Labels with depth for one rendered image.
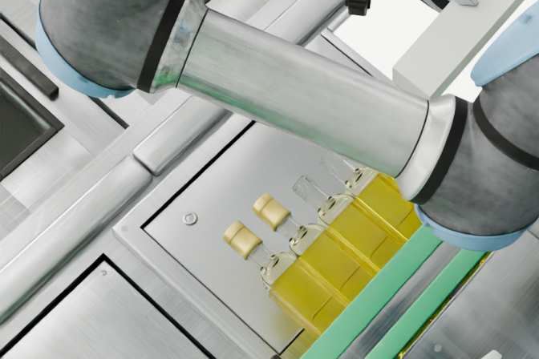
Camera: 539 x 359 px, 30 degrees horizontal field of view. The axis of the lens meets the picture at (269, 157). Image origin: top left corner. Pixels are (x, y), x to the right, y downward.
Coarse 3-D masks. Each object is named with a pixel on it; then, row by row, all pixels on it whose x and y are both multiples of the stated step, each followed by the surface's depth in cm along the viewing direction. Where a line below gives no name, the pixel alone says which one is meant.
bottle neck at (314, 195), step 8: (304, 176) 138; (296, 184) 138; (304, 184) 138; (312, 184) 138; (296, 192) 139; (304, 192) 138; (312, 192) 137; (320, 192) 138; (312, 200) 138; (320, 200) 137
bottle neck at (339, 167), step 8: (328, 152) 140; (320, 160) 141; (328, 160) 140; (336, 160) 140; (344, 160) 140; (328, 168) 140; (336, 168) 140; (344, 168) 139; (352, 168) 139; (336, 176) 140; (344, 176) 139
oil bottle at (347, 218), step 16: (320, 208) 137; (336, 208) 135; (352, 208) 135; (336, 224) 134; (352, 224) 134; (368, 224) 135; (384, 224) 135; (352, 240) 134; (368, 240) 134; (384, 240) 134; (400, 240) 134; (368, 256) 133; (384, 256) 133; (432, 320) 132
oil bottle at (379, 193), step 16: (352, 176) 138; (368, 176) 138; (384, 176) 138; (352, 192) 137; (368, 192) 136; (384, 192) 137; (368, 208) 136; (384, 208) 136; (400, 208) 136; (400, 224) 135; (416, 224) 135
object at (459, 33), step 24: (480, 0) 125; (504, 0) 125; (432, 24) 125; (456, 24) 125; (480, 24) 124; (432, 48) 124; (456, 48) 124; (480, 48) 129; (408, 72) 124; (432, 72) 124; (456, 72) 127; (432, 96) 125
